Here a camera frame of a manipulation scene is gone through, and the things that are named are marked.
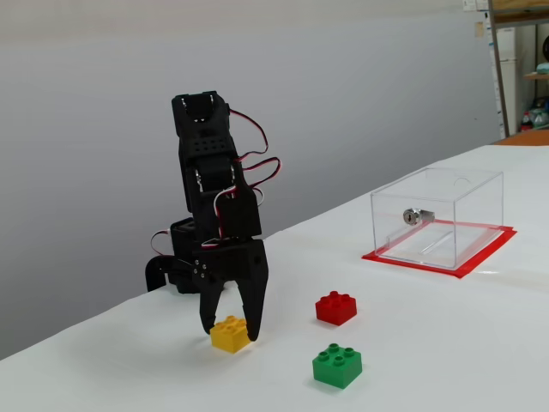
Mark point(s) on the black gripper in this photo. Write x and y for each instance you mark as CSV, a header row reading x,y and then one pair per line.
x,y
233,263

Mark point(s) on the yellow lego brick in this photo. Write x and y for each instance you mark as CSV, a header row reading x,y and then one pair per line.
x,y
229,337

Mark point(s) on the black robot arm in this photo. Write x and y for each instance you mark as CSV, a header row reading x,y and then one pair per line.
x,y
201,146

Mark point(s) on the red lego brick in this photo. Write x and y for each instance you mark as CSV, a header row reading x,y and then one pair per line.
x,y
335,310

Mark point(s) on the green lego brick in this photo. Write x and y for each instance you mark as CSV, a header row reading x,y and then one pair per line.
x,y
336,369

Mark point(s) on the transparent plastic box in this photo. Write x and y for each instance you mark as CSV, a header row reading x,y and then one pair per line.
x,y
433,193

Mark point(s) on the black table clamp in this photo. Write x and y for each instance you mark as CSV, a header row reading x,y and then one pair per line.
x,y
154,270

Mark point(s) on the silver cam lock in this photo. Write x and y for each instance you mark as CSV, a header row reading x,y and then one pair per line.
x,y
412,216

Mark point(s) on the orange table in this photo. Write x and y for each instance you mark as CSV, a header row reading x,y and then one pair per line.
x,y
527,137

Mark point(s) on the bottle with red label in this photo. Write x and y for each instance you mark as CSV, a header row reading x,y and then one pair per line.
x,y
526,123

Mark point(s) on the metal shelf rack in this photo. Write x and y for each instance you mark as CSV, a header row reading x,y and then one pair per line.
x,y
497,64

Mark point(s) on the clear greenish bottle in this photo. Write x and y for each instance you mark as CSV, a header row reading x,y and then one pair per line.
x,y
540,118

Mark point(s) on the beige sticky note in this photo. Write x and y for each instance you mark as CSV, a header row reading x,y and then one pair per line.
x,y
478,28

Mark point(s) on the white cabinet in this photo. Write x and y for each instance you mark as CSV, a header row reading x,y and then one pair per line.
x,y
509,47

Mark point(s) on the wooden shelf board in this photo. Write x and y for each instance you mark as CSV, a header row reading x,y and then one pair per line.
x,y
536,76

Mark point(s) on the white paper label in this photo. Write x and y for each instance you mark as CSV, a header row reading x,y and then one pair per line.
x,y
475,4

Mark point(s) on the teal object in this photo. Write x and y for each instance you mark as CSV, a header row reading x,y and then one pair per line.
x,y
543,68

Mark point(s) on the red tape frame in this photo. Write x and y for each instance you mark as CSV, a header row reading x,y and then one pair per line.
x,y
472,267

